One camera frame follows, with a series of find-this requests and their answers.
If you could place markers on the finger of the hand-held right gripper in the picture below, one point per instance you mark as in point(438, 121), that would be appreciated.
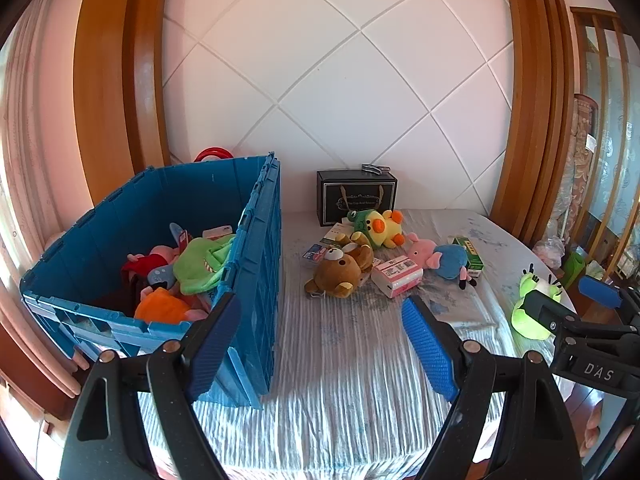
point(600, 290)
point(547, 312)

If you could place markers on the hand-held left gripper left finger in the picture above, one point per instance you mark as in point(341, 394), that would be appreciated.
point(215, 350)

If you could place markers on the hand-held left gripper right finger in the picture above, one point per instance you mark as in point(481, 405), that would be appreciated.
point(430, 350)

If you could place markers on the green frog plush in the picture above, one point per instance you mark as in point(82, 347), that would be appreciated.
point(522, 321)

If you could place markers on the blue plastic crate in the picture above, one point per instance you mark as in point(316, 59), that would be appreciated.
point(100, 240)

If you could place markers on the person's right hand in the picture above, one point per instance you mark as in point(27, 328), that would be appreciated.
point(594, 430)

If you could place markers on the green plastic container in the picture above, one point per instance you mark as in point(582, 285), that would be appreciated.
point(574, 267)

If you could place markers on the pink plastic bag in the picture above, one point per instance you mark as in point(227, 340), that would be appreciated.
point(549, 251)

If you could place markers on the orange plush toy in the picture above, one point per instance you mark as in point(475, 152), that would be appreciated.
point(160, 307)

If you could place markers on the pink white box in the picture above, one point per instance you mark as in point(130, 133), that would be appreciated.
point(397, 275)

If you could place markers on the green plush toy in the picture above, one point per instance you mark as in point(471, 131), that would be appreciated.
point(200, 265)

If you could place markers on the pink pig plush blue shirt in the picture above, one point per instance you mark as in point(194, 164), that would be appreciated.
point(450, 260)

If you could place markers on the green carton box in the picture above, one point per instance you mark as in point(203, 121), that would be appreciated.
point(472, 257)

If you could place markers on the pink pig plush red dress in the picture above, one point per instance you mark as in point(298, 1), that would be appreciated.
point(150, 260)

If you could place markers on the small pink white carton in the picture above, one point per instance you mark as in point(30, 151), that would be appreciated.
point(217, 231)

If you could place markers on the brown bear plush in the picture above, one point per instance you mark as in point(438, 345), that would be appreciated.
point(340, 270)

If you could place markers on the yellow duck plush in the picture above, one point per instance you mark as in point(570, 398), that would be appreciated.
point(380, 230)

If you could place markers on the small printed packet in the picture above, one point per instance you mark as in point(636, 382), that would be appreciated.
point(315, 252)

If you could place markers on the white box dark green end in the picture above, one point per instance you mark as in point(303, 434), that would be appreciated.
point(337, 234)

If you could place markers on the black gift box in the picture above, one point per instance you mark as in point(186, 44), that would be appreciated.
point(355, 190)

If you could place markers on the red plastic case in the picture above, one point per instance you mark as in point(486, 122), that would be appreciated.
point(212, 152)

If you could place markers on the pink curtain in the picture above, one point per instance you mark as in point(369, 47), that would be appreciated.
point(35, 160)

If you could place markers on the wooden wall frame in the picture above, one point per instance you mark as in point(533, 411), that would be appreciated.
point(535, 110)
point(120, 85)

